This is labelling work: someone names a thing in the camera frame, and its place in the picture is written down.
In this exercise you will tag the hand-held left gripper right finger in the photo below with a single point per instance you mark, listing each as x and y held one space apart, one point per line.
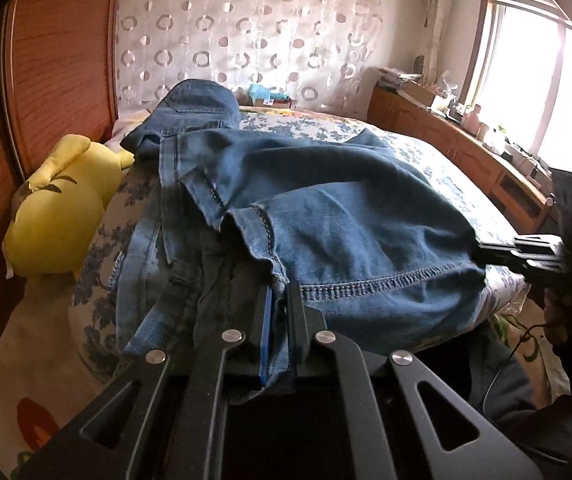
301 330

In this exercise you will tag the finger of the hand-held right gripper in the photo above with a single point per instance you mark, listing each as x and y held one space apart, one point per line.
526 252

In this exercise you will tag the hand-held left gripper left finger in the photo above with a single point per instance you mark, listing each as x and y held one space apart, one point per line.
266 340

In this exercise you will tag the blue denim pants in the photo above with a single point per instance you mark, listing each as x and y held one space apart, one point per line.
341 210

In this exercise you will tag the pink bottle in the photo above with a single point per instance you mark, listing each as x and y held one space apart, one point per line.
472 121

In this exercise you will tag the person's dark clothing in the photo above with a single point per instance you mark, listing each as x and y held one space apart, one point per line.
511 395

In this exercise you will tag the wooden cabinet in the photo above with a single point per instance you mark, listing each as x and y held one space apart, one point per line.
431 130

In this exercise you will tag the window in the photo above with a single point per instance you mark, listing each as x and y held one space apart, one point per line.
526 70

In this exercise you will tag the open cardboard box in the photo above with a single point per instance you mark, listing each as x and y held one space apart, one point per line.
423 95

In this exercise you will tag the stack of papers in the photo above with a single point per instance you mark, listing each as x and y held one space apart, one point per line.
398 77

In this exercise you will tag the small cardboard box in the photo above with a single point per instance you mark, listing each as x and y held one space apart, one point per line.
281 103

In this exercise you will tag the floral blanket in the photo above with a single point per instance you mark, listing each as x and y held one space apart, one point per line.
30 360

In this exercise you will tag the blue plastic bag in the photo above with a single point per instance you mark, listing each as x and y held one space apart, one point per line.
263 92

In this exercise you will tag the yellow plush toy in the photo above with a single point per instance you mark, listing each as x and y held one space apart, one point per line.
55 220

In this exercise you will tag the patterned window drape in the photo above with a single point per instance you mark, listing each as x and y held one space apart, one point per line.
438 20

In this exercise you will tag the circle patterned sheer curtain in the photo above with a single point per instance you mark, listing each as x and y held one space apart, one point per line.
266 35

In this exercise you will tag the wooden headboard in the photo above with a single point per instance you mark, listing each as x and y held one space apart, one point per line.
55 60

